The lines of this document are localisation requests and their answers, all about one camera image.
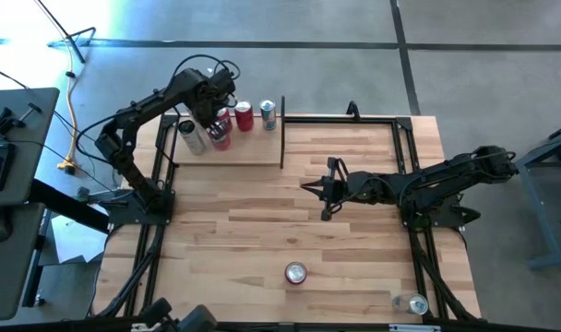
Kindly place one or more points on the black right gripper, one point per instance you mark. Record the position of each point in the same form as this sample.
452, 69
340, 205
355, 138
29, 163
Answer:
349, 189

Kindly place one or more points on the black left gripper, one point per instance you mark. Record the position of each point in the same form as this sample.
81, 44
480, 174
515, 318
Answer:
211, 92

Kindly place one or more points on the red soda can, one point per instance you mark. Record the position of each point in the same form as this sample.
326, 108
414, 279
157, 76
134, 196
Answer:
220, 144

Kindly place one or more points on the tall white slim can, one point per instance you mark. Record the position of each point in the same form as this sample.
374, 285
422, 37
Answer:
194, 140

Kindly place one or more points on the blue silver Red Bull can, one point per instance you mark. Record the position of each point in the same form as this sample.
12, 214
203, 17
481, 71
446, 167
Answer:
269, 120

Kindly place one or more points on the red Coca-Cola Zero Sugar can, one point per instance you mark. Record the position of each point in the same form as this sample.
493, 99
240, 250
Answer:
295, 272

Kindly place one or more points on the silver beverage can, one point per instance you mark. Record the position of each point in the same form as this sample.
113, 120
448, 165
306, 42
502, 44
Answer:
416, 304

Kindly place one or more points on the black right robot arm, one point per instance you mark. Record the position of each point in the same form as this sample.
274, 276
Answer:
446, 184

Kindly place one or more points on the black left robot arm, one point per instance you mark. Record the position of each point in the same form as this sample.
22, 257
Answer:
137, 106

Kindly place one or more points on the black stand legs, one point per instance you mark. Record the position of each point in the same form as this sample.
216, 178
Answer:
77, 46

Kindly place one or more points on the black desk leg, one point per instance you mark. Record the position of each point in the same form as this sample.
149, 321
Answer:
68, 205

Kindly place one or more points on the white paper sheet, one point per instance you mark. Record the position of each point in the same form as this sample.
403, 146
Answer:
75, 242

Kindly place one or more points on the dark grey desk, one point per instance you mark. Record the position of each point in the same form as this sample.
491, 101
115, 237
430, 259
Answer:
27, 161
8, 276

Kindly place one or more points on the grey metal stand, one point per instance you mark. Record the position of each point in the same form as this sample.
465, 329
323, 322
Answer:
552, 259

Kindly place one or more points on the black aluminium table frame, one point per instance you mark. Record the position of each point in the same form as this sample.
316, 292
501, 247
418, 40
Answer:
354, 121

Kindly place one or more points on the silver metal bracket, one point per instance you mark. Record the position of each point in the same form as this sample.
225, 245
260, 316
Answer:
414, 328

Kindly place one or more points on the black monitor mount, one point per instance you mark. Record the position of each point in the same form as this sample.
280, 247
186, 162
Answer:
6, 122

